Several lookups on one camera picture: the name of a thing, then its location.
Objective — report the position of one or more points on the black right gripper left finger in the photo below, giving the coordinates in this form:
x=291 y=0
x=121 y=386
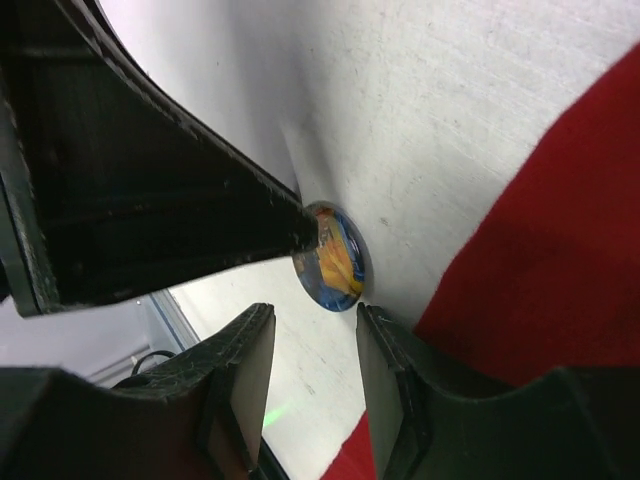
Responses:
x=197 y=415

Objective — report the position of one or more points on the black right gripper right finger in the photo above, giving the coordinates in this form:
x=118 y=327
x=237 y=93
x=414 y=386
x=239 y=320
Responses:
x=432 y=417

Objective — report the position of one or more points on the round colourful brooch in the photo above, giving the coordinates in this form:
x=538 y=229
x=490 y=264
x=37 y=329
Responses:
x=334 y=274

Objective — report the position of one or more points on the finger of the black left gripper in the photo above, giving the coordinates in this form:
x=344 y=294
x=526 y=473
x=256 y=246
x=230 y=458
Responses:
x=111 y=190

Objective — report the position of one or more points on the red t-shirt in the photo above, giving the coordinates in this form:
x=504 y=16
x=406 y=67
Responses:
x=550 y=278

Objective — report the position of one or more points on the aluminium table frame rail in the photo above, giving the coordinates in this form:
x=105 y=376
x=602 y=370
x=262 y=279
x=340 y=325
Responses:
x=158 y=331

